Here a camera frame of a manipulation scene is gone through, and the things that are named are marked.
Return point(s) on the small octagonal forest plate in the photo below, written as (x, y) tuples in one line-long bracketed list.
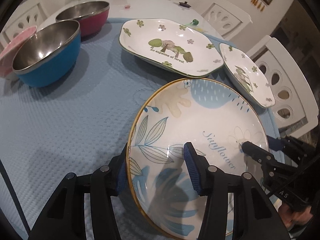
[(246, 76)]

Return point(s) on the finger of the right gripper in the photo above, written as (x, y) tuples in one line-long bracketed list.
[(257, 153), (277, 144)]

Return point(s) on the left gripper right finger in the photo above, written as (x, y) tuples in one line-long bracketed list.
[(255, 217)]

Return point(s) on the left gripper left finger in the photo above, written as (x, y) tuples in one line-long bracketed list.
[(63, 214)]

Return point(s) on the round sunflower ceramic plate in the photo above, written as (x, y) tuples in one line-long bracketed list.
[(216, 120)]

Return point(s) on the white chair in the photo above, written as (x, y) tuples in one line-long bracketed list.
[(295, 110), (27, 14), (226, 18)]

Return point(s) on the white chair near right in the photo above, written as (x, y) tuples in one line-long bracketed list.
[(295, 110)]

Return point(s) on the pink ceramic bowl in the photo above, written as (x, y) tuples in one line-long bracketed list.
[(9, 52)]

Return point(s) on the large octagonal forest plate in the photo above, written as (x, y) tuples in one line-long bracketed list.
[(171, 46)]

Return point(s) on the magenta steel bowl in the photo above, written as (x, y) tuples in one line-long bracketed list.
[(91, 16)]

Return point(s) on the white chair far left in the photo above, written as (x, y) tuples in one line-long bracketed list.
[(27, 14)]

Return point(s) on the blue steel bowl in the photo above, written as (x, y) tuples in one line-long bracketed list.
[(48, 54)]

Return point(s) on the white chair far right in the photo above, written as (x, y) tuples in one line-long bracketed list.
[(226, 18)]

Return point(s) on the small black lid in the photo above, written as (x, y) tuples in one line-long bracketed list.
[(184, 4)]

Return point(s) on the person's right hand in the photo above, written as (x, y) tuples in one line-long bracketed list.
[(293, 220)]

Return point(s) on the green pin toy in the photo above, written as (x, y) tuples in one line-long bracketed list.
[(193, 23)]

